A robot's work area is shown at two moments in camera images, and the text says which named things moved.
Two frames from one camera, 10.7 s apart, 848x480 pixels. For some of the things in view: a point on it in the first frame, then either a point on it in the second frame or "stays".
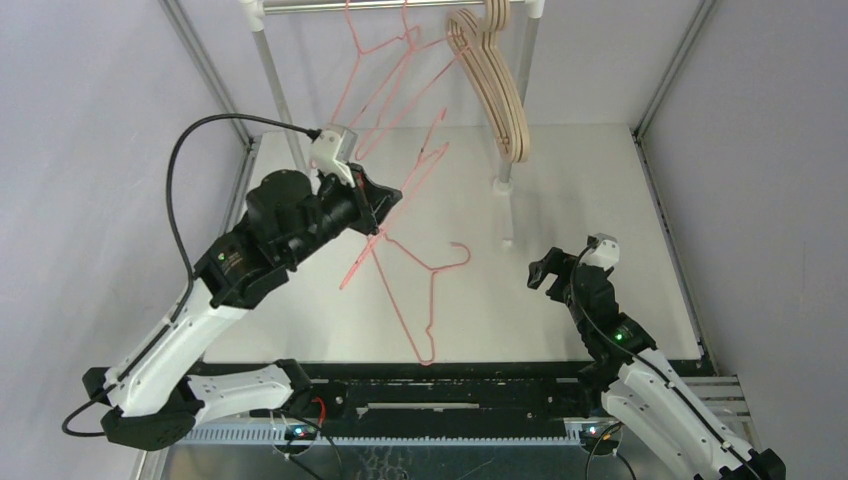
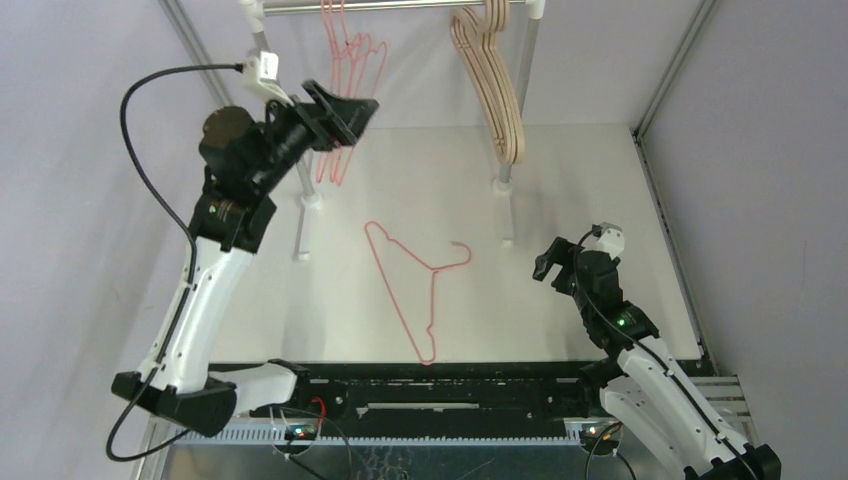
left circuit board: x=297 y=432 stays
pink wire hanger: x=403 y=192 to x=359 y=42
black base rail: x=456 y=392 stays
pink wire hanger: x=411 y=47 to x=364 y=74
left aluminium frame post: x=222 y=91 stays
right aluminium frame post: x=638 y=136 stays
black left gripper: x=379 y=198 to x=351 y=116
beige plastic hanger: x=475 y=45 stays
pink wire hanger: x=361 y=51 to x=340 y=45
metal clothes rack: x=252 y=15 stays
